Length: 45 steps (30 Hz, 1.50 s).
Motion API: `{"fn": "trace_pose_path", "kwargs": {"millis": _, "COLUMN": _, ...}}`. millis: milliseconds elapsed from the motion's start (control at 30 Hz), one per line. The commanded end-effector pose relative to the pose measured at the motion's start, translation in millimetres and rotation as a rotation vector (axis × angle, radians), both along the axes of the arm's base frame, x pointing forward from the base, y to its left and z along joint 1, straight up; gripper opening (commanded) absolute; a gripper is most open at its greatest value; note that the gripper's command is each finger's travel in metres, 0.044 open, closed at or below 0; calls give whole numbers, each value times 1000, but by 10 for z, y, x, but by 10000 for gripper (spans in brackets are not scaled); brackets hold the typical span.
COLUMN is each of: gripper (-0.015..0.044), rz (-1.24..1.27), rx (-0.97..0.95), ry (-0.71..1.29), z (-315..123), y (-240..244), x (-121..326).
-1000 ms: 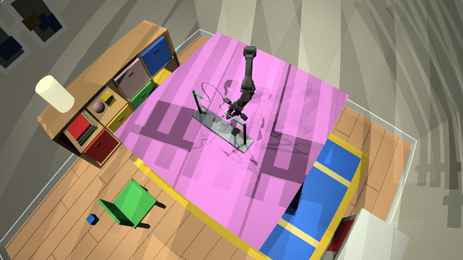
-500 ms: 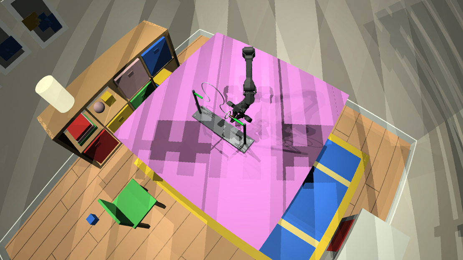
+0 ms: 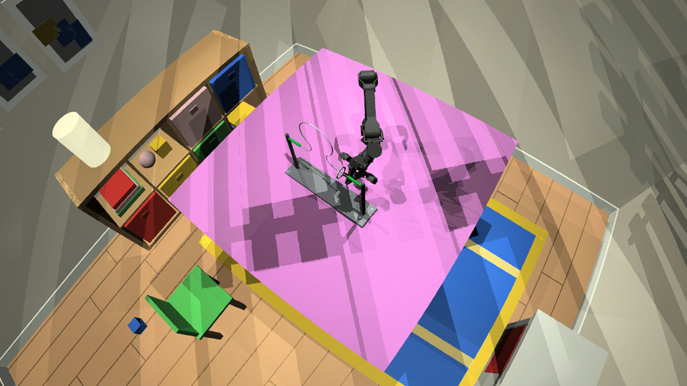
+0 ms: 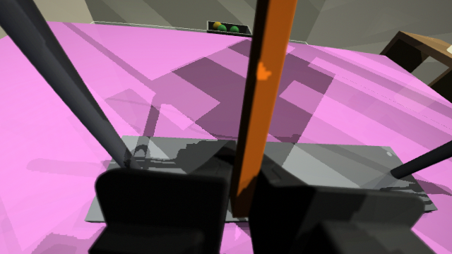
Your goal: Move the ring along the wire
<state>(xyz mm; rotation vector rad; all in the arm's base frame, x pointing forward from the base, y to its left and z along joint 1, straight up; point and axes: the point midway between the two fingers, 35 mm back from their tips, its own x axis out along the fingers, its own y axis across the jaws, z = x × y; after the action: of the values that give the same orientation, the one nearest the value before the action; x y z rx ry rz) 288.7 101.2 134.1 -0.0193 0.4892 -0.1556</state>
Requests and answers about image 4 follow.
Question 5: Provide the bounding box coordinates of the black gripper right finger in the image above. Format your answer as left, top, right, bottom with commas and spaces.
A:
247, 153, 425, 254

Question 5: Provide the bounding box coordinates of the orange handle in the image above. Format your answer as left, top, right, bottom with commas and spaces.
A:
230, 0, 297, 218

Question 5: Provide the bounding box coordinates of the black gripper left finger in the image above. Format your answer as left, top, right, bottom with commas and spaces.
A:
94, 140, 237, 254

